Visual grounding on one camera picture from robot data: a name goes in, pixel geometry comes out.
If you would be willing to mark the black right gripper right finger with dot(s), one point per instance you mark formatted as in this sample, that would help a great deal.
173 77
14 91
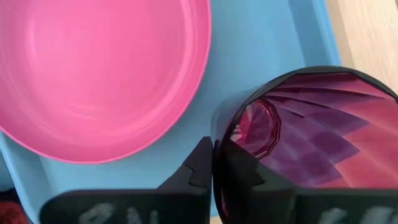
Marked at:
280 208

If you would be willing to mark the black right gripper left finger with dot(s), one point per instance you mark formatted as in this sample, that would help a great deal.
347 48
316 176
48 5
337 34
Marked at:
140 208

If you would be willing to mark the pink round plate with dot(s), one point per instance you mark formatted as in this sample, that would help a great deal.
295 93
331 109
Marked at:
93 77

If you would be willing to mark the light blue plastic tray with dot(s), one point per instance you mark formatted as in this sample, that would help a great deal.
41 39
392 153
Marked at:
248 46

